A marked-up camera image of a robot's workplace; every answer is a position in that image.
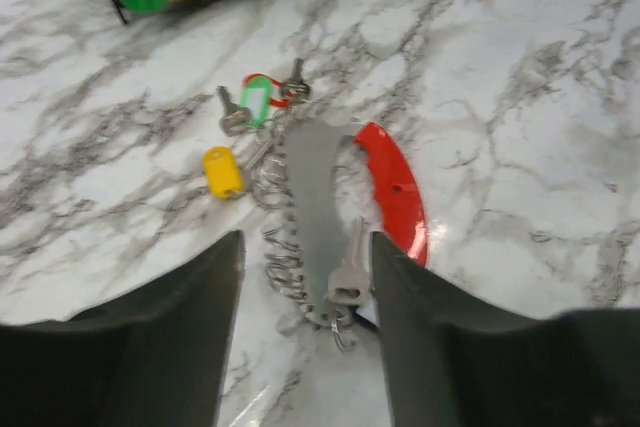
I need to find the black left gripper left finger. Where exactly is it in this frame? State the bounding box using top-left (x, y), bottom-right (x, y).
top-left (1, 230), bottom-right (245, 426)

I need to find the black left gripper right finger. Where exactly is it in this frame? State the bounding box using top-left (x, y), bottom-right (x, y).
top-left (371, 233), bottom-right (639, 426)

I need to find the steel key organizer red handle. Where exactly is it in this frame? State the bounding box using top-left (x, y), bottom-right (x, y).
top-left (255, 120), bottom-right (429, 327)

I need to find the yellow key tag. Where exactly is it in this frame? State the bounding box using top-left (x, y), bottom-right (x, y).
top-left (203, 146), bottom-right (245, 199)

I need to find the red key tag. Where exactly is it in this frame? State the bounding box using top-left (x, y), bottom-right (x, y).
top-left (242, 58), bottom-right (311, 108)

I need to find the green key tag with key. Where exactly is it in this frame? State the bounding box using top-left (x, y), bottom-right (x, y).
top-left (217, 75), bottom-right (272, 136)

